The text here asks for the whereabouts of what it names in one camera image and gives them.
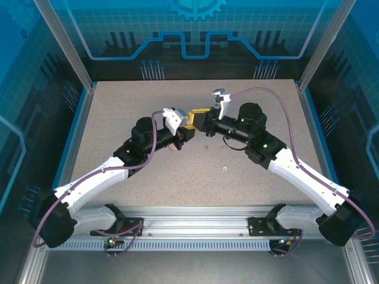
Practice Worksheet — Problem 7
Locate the grey metal panel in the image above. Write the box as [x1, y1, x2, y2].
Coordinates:
[38, 250, 356, 284]

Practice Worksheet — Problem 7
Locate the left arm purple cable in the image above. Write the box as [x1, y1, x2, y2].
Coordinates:
[32, 109, 165, 258]

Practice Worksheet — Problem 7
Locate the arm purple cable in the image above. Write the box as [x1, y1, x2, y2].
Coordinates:
[32, 109, 165, 258]
[230, 87, 373, 258]

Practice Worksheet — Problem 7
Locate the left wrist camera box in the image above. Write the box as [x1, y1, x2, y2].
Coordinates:
[162, 106, 190, 133]

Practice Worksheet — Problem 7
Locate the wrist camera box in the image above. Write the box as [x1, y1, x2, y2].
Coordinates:
[210, 88, 232, 119]
[162, 106, 190, 133]

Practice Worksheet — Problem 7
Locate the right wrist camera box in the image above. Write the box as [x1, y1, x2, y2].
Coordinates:
[210, 88, 232, 119]

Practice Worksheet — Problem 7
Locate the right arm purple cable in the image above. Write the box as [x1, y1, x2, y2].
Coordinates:
[230, 87, 373, 258]

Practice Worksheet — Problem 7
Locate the aluminium table side rail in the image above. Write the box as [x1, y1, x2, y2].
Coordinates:
[296, 79, 356, 215]
[44, 84, 97, 215]

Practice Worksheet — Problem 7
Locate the aluminium front mounting rail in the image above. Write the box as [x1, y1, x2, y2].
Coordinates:
[40, 206, 356, 237]

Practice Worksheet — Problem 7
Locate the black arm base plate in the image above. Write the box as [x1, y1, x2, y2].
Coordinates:
[90, 217, 145, 237]
[248, 217, 302, 237]

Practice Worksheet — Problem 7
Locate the aluminium frame post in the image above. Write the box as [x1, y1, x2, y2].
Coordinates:
[297, 0, 358, 91]
[31, 0, 97, 91]

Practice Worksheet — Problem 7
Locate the slotted grey cable tray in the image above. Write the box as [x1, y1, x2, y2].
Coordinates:
[46, 240, 272, 252]

